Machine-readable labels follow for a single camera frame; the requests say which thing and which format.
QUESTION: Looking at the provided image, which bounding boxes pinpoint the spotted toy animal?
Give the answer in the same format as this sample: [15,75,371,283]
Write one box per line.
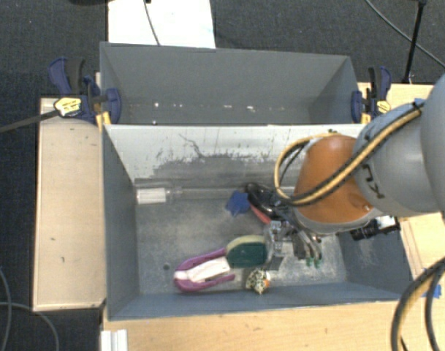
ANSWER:
[244,267,272,295]

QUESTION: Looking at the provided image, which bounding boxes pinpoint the green and yellow sponge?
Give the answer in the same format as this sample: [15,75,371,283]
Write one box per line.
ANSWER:
[226,234,270,269]

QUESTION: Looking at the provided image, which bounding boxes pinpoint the red and black pliers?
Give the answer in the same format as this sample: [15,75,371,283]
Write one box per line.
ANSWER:
[245,182,282,225]

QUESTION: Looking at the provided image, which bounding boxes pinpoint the small blue cloth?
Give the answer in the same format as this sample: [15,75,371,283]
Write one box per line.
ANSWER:
[225,189,251,218]

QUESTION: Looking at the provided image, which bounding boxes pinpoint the purple and white stapler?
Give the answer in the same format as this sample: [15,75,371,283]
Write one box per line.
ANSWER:
[172,246,237,293]

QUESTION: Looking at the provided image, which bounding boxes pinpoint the grey metal bin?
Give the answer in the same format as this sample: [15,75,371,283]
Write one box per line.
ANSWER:
[99,41,415,322]

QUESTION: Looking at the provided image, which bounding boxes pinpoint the clear glass tube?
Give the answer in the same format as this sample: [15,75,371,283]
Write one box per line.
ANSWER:
[134,182,246,205]

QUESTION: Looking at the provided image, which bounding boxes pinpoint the pale wood board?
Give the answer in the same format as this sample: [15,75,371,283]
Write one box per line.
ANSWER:
[31,97,108,312]

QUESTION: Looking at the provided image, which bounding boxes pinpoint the black cylinder on white bracket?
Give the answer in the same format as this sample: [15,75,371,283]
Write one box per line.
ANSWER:
[349,215,402,242]

